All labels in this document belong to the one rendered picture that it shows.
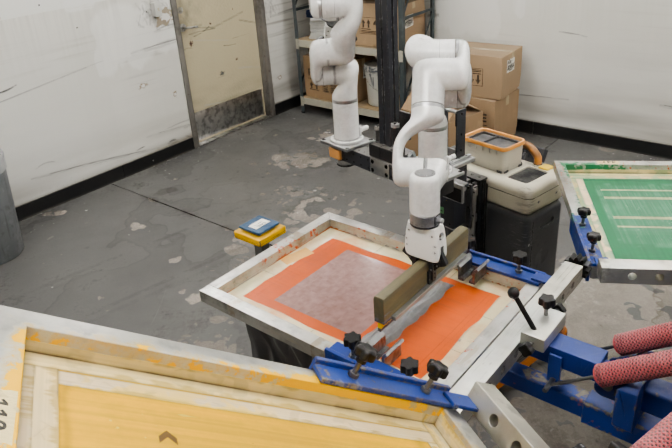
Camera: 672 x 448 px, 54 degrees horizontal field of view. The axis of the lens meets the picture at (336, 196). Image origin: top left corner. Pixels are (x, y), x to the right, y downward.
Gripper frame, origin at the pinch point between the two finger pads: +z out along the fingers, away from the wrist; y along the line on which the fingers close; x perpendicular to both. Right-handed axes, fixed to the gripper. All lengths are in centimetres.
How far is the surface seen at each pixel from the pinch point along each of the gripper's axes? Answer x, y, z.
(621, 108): -379, 64, 80
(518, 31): -379, 151, 29
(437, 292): -11.0, 2.9, 13.4
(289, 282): 8.1, 42.4, 14.1
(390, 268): -14.9, 21.7, 14.2
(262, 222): -13, 75, 13
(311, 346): 29.6, 14.6, 10.8
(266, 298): 18.0, 42.2, 14.0
